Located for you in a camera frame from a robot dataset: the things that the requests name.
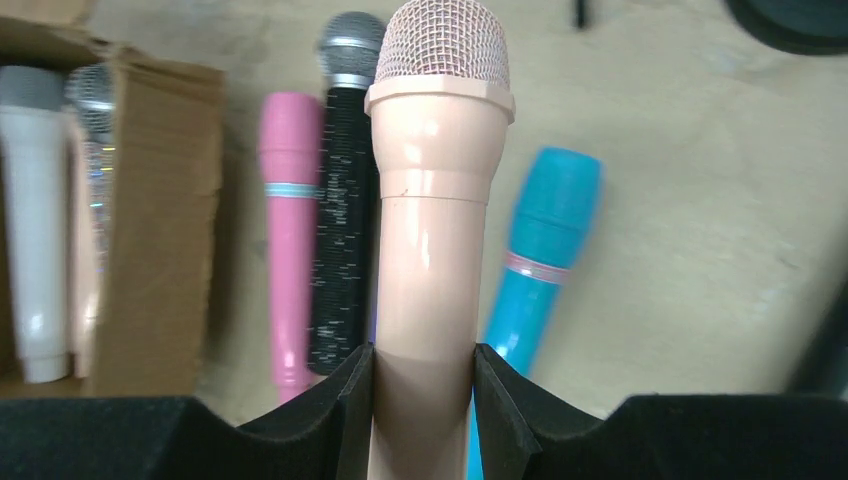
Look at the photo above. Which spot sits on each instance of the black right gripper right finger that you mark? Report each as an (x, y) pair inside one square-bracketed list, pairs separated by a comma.
[(528, 433)]

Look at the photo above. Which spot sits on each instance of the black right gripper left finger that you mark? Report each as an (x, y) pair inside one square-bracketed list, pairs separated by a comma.
[(321, 434)]

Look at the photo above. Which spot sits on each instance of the black glitter microphone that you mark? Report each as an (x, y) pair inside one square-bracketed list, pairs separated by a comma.
[(347, 52)]

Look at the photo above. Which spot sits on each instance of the teal toy microphone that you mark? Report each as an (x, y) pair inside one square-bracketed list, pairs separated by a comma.
[(552, 218)]

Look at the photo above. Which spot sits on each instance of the pink toy microphone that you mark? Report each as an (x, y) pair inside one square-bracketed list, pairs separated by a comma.
[(289, 153)]

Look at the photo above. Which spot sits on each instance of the beige microphone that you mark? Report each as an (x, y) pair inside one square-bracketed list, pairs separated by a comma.
[(440, 108)]

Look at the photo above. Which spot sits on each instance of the brown cardboard box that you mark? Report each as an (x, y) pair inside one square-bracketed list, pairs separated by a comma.
[(167, 133)]

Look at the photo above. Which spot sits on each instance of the black tripod microphone stand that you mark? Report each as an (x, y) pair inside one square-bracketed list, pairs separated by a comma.
[(581, 14)]

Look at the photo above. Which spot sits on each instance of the black round-base microphone stand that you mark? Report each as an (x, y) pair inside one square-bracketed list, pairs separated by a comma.
[(801, 27)]

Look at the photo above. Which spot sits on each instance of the silver rhinestone microphone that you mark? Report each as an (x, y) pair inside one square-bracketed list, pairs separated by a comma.
[(91, 106)]

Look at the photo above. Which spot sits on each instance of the white toy microphone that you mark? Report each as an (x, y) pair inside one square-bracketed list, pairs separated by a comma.
[(33, 143)]

